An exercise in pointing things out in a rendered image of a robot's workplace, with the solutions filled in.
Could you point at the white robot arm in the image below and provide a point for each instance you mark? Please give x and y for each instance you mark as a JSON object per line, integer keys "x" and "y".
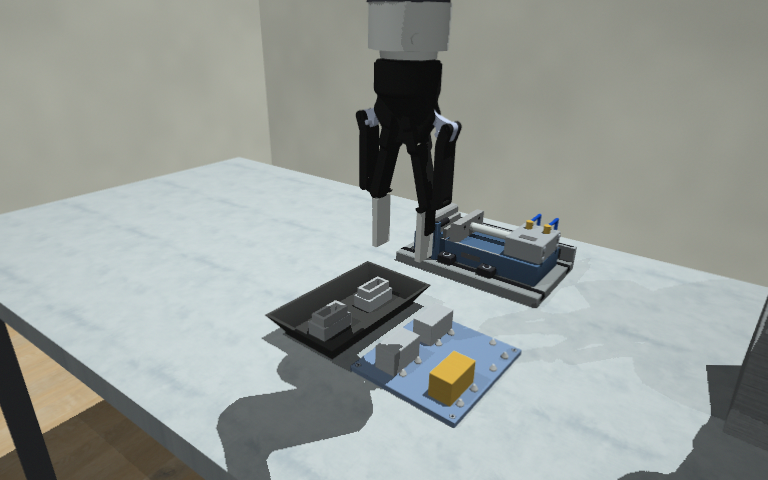
{"x": 409, "y": 29}

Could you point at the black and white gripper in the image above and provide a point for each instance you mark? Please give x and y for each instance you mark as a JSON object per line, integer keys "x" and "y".
{"x": 407, "y": 120}

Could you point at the yellow rectangular block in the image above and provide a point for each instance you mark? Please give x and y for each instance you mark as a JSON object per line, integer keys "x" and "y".
{"x": 451, "y": 378}

